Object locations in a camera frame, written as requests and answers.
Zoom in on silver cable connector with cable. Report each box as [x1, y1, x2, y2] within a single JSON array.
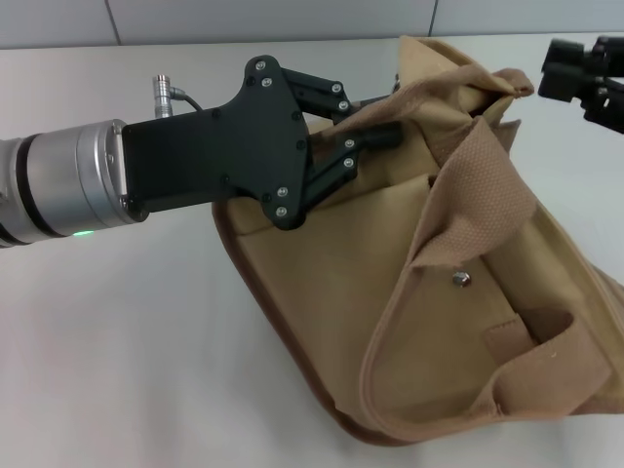
[[153, 73, 204, 121]]

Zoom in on khaki canvas food bag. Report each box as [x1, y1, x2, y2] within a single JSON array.
[[212, 34, 624, 446]]

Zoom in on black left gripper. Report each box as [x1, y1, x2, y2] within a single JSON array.
[[121, 55, 399, 232]]

